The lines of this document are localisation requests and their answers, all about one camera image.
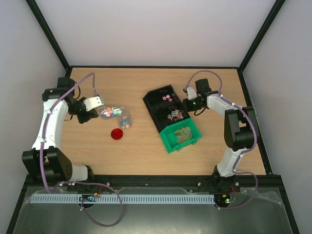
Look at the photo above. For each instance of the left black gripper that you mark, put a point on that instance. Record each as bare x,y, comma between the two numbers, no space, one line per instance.
93,114

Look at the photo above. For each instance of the black bin with star candies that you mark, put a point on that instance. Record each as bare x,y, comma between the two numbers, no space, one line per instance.
160,98

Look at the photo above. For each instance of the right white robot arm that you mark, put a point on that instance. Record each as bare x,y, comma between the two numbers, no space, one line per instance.
240,128

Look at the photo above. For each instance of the black front mounting rail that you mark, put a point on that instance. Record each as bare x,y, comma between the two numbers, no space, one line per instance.
205,183

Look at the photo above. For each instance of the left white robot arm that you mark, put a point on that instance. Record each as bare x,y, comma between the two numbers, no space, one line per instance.
45,162

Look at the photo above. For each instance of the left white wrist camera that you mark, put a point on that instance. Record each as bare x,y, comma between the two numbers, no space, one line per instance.
93,103

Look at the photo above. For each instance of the light blue cable duct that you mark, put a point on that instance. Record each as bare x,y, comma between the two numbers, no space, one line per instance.
125,199

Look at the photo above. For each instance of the black bin with lollipops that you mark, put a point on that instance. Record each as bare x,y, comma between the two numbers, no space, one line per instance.
167,115

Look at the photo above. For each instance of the metal scoop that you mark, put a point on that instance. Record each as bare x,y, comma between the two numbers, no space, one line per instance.
107,112

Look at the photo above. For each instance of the clear plastic jar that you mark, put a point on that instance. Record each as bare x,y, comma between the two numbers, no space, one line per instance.
124,118

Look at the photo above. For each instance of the green bin with gummies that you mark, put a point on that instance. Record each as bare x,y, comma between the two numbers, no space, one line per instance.
179,135

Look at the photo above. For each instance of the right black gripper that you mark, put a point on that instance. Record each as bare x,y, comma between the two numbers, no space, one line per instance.
186,105

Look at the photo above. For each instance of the red jar lid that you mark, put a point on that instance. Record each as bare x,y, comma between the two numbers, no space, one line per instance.
116,134

